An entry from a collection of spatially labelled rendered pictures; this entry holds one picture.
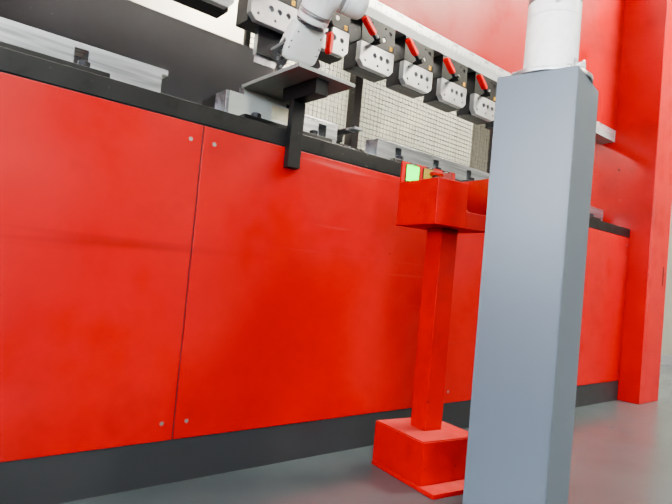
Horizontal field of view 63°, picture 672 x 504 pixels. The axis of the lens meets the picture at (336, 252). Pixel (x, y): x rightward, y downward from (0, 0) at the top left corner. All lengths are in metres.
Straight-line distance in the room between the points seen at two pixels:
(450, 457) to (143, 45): 1.59
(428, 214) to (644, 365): 1.99
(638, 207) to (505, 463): 2.12
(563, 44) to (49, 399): 1.33
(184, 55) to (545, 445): 1.66
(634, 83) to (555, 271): 2.25
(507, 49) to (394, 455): 1.69
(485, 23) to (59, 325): 1.88
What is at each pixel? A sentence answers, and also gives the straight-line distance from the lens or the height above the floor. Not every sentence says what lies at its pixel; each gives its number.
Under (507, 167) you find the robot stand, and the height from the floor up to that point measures 0.79.
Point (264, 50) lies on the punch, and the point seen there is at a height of 1.12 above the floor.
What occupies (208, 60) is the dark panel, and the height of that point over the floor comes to 1.24.
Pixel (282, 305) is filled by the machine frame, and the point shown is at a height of 0.42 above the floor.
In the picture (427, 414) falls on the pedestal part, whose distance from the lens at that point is 1.54.
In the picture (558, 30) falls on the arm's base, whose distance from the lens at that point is 1.42.
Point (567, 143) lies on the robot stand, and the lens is 1.29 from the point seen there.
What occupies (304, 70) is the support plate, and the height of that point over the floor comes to 0.99.
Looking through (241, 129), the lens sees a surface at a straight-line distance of 1.40.
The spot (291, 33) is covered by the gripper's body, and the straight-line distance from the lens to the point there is 1.51.
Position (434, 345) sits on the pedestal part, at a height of 0.35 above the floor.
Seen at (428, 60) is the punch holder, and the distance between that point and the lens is 2.09.
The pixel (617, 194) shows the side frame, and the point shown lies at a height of 1.06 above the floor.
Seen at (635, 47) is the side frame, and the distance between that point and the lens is 3.48.
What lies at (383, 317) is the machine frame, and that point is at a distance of 1.71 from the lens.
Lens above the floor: 0.52
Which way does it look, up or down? 2 degrees up
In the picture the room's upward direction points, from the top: 5 degrees clockwise
